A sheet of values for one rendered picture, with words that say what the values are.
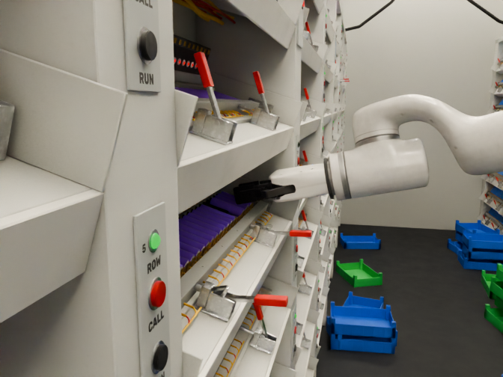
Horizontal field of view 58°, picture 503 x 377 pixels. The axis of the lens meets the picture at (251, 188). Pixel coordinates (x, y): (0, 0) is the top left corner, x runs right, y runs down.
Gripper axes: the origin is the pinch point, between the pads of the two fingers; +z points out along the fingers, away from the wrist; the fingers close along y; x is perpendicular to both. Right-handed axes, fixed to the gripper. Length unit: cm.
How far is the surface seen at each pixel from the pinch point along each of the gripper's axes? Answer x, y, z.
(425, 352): 110, -132, -34
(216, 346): 8.5, 42.1, -5.2
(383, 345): 102, -127, -15
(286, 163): -3.2, -8.8, -6.7
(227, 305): 6.5, 36.9, -5.3
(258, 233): 5.6, 9.9, -3.1
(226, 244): 3.6, 22.5, -1.6
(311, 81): -23, -79, -9
